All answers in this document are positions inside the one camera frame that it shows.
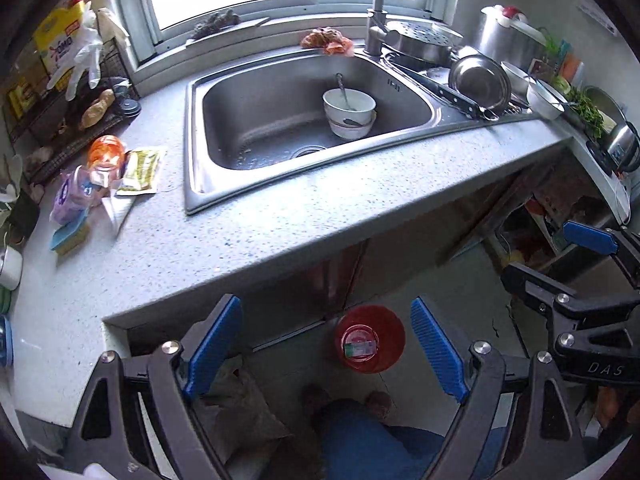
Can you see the steel cooker pot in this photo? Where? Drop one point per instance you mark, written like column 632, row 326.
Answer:
column 622, row 135

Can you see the small white bowl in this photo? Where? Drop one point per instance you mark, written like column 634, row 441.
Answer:
column 545, row 100
column 517, row 77

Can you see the orange rag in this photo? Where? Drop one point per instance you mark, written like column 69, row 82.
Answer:
column 327, row 40

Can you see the colourful packets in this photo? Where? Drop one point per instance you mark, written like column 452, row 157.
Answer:
column 560, row 62

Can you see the steel pot with perforated lid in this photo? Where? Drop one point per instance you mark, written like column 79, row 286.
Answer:
column 420, row 42

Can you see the steel faucet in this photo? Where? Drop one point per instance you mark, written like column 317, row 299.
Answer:
column 375, row 35

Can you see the yellow detergent bag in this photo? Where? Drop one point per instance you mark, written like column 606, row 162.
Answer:
column 55, row 35

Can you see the yellow blue sponge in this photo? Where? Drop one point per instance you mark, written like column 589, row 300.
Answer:
column 70, row 237

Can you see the pink purple plastic packet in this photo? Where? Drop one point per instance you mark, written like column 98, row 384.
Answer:
column 75, row 195

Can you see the white sack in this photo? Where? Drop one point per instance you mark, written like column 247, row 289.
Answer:
column 245, row 410

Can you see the person's blue trouser legs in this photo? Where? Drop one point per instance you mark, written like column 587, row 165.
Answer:
column 360, row 440

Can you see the yellow foil packet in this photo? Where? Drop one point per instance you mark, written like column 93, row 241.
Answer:
column 142, row 170

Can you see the dark steel wool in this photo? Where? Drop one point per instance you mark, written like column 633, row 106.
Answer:
column 215, row 22

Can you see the person's left shoe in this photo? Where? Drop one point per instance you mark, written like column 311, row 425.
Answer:
column 315, row 397

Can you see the orange plastic wrapper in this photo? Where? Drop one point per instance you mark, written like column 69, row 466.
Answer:
column 105, row 152

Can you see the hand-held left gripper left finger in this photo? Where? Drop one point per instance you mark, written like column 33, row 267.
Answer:
column 215, row 350

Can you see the metal spoon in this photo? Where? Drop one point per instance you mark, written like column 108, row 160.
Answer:
column 342, row 87

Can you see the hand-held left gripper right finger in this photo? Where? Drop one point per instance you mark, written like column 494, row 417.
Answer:
column 440, row 355

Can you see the steel plate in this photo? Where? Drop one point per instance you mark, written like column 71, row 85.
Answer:
column 480, row 82

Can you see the stainless steel sink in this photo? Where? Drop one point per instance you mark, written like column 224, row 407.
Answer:
column 270, row 125

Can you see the steel cabinet door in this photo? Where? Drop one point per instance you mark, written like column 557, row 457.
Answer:
column 400, row 270

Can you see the steel kettle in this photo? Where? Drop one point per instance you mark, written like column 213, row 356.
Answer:
column 500, row 35

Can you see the white cup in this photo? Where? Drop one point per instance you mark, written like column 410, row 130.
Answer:
column 10, row 267

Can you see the window frame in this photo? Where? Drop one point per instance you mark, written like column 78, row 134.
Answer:
column 145, row 35

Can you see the white paper packet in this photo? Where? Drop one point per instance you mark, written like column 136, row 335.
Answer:
column 120, row 212

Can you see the tan bread roll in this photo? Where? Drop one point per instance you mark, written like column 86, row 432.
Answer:
column 97, row 107

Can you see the translucent white glove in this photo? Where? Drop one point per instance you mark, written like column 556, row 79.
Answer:
column 82, row 55

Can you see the green vegetables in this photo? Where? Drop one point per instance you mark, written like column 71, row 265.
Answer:
column 590, row 110

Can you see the black round sink stopper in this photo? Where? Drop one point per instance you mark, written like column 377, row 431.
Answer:
column 127, row 105

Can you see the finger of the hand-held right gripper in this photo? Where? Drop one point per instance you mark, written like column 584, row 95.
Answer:
column 530, row 282
column 590, row 240

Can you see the person's right shoe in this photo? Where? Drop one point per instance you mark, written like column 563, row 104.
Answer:
column 378, row 404

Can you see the red trash bin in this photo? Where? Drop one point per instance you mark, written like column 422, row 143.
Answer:
column 387, row 330

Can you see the person's shoe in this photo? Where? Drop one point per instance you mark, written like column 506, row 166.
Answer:
column 315, row 397
column 378, row 404

